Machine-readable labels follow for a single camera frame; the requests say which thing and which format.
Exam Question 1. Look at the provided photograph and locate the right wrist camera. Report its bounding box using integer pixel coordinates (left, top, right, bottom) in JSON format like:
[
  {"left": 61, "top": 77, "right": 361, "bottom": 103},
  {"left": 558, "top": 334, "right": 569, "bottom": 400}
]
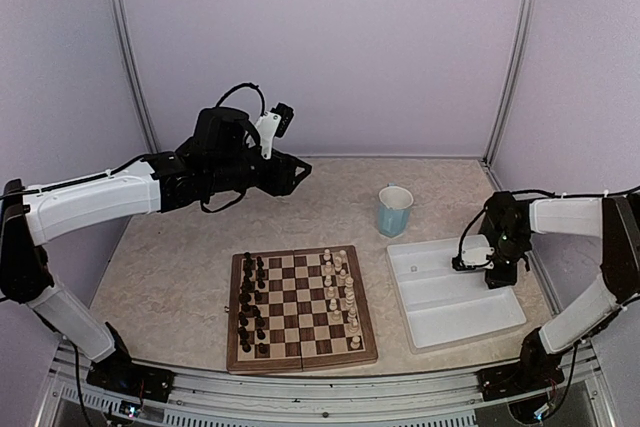
[{"left": 452, "top": 235, "right": 495, "bottom": 272}]

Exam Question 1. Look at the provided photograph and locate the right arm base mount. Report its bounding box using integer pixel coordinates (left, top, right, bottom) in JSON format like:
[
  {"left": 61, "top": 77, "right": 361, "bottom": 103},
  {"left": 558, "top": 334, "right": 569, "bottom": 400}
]
[{"left": 477, "top": 328, "right": 565, "bottom": 401}]

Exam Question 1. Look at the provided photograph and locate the front aluminium rail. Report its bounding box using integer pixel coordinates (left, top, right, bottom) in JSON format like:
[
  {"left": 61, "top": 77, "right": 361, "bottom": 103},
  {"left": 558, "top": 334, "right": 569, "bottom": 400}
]
[{"left": 29, "top": 343, "right": 618, "bottom": 426}]

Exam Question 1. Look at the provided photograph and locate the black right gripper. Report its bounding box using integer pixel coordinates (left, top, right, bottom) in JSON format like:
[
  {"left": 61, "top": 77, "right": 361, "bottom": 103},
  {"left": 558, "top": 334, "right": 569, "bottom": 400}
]
[{"left": 486, "top": 231, "right": 532, "bottom": 289}]

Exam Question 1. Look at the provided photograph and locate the left aluminium corner post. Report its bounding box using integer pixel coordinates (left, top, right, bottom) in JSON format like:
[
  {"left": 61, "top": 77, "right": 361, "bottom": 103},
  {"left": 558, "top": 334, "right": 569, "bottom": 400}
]
[{"left": 110, "top": 0, "right": 160, "bottom": 153}]

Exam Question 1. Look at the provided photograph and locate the white plastic divided tray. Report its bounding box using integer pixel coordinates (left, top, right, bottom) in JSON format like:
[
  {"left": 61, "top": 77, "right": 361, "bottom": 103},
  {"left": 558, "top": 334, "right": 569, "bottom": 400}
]
[{"left": 387, "top": 238, "right": 526, "bottom": 354}]

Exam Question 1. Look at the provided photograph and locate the wooden chessboard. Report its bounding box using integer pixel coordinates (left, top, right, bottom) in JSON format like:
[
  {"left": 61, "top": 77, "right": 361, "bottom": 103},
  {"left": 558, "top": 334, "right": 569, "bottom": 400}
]
[{"left": 226, "top": 245, "right": 378, "bottom": 374}]

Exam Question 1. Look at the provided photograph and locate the row of black chess pieces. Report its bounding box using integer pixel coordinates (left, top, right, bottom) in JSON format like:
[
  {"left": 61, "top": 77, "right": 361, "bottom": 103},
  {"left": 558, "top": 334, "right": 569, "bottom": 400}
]
[{"left": 237, "top": 252, "right": 269, "bottom": 359}]

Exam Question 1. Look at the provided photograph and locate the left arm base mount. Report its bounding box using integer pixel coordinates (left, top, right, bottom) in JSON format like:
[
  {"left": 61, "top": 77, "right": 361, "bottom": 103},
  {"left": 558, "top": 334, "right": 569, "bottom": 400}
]
[{"left": 87, "top": 350, "right": 175, "bottom": 403}]

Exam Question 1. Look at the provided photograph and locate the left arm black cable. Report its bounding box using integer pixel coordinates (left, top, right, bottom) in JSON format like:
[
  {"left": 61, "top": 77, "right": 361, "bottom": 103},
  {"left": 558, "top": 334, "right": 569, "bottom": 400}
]
[{"left": 199, "top": 82, "right": 266, "bottom": 214}]

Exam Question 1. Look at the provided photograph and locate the right aluminium corner post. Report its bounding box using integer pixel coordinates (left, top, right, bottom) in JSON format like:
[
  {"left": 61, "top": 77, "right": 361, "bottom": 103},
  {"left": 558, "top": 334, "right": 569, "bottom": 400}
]
[{"left": 483, "top": 0, "right": 535, "bottom": 170}]

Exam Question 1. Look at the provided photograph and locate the aluminium corner post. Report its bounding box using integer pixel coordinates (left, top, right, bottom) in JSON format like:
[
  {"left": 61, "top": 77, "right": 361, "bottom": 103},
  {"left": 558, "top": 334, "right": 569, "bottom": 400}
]
[
  {"left": 110, "top": 0, "right": 160, "bottom": 153},
  {"left": 483, "top": 0, "right": 535, "bottom": 170}
]

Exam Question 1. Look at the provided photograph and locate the light blue mug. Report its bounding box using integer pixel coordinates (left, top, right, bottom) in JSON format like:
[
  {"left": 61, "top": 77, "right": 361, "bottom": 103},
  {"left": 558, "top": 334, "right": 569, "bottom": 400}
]
[{"left": 378, "top": 184, "right": 414, "bottom": 238}]

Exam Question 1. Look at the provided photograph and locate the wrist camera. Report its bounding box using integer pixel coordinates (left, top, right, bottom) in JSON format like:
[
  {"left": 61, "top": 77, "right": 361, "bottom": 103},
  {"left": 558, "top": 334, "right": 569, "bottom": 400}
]
[
  {"left": 452, "top": 235, "right": 495, "bottom": 272},
  {"left": 271, "top": 102, "right": 294, "bottom": 138}
]

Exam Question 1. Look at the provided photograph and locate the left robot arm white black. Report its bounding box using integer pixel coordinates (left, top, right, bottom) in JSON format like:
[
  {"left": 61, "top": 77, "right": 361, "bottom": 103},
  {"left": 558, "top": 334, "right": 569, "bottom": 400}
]
[{"left": 1, "top": 103, "right": 311, "bottom": 392}]

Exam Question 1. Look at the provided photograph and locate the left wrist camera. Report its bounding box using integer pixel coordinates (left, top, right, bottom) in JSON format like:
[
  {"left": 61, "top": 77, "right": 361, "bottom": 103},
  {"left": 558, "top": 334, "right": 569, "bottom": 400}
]
[{"left": 271, "top": 102, "right": 294, "bottom": 138}]

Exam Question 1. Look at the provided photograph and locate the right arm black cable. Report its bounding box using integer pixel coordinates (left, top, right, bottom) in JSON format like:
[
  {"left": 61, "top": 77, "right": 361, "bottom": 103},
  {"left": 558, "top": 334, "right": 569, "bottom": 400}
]
[{"left": 457, "top": 187, "right": 640, "bottom": 261}]

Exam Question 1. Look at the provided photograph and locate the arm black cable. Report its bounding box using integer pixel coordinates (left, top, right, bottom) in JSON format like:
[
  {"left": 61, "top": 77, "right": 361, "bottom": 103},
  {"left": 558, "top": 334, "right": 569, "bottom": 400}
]
[
  {"left": 457, "top": 187, "right": 640, "bottom": 261},
  {"left": 199, "top": 82, "right": 266, "bottom": 214}
]

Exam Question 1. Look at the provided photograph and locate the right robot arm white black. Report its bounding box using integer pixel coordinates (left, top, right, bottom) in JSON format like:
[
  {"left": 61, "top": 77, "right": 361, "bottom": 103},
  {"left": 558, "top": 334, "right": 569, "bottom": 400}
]
[{"left": 480, "top": 191, "right": 639, "bottom": 391}]

